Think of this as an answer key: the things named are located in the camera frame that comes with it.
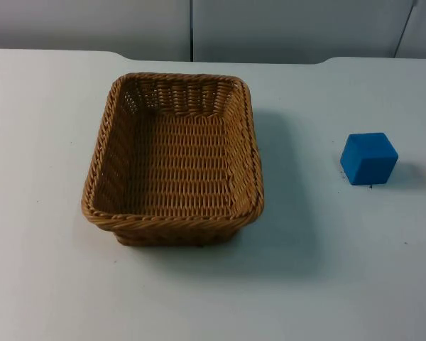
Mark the pale brown wicker basket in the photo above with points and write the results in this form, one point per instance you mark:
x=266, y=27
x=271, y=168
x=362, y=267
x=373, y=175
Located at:
x=184, y=163

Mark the blue cube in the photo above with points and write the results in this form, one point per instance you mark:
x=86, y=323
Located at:
x=369, y=160

